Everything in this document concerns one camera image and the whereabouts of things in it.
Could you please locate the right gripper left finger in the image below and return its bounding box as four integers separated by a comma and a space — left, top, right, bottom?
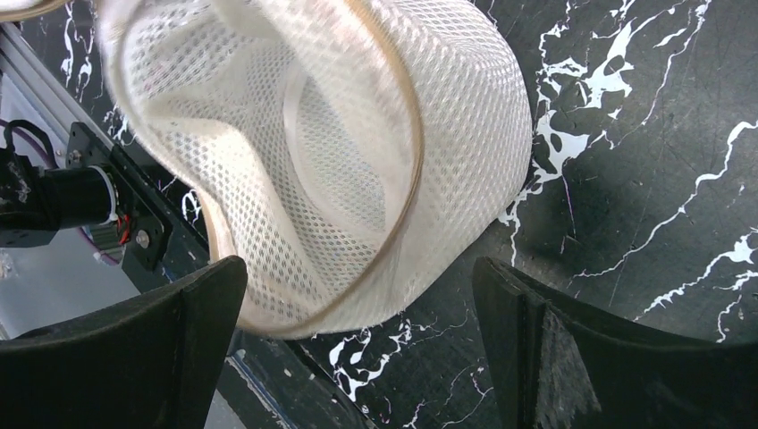
1, 256, 248, 428

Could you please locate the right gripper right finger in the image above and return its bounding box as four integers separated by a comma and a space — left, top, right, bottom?
472, 257, 757, 428

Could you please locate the white mesh laundry bag beige zipper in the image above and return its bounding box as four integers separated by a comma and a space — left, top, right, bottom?
0, 0, 535, 341

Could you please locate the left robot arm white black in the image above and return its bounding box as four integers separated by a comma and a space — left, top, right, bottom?
1, 119, 131, 266

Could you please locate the aluminium frame rail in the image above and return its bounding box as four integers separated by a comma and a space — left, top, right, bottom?
1, 22, 114, 149

